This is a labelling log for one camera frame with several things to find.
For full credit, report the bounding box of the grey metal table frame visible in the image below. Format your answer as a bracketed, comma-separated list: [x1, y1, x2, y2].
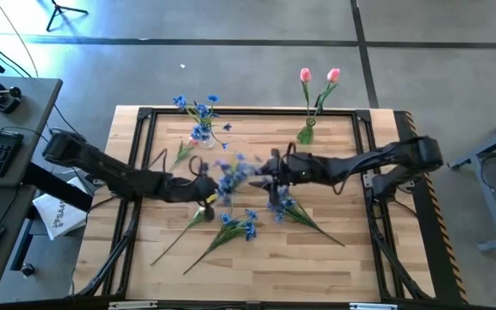
[448, 109, 496, 253]

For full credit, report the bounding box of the grey desk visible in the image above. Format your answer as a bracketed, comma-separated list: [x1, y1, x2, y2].
[0, 72, 64, 294]

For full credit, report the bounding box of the clear glass vase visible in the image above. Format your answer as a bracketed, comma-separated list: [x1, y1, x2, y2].
[195, 128, 217, 151]

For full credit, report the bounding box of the blue artificial flower bunch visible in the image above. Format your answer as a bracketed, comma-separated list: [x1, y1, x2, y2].
[213, 152, 260, 208]
[182, 208, 259, 276]
[266, 185, 346, 248]
[172, 93, 234, 152]

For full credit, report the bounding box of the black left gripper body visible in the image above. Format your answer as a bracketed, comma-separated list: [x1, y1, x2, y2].
[164, 162, 220, 207]

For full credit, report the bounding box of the green glass vase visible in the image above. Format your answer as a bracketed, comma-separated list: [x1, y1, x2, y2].
[296, 116, 318, 146]

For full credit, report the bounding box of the pink artificial tulip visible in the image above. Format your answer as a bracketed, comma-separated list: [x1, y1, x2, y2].
[298, 67, 318, 126]
[169, 137, 197, 172]
[310, 67, 342, 126]
[150, 193, 219, 267]

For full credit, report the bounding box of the silver metal bracket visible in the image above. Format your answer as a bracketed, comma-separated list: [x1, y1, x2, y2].
[109, 300, 158, 310]
[350, 302, 398, 310]

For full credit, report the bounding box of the black tripod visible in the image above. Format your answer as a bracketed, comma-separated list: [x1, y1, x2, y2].
[45, 0, 90, 34]

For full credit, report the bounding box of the black metal table frame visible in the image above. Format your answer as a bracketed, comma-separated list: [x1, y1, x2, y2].
[69, 106, 437, 302]

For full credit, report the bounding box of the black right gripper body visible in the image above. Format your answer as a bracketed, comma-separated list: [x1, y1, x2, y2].
[267, 149, 305, 207]

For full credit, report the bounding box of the white paper box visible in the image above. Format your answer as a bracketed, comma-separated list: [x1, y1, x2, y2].
[32, 176, 88, 241]

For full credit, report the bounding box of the black yellow hazard strip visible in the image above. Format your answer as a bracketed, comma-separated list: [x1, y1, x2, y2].
[396, 110, 468, 305]

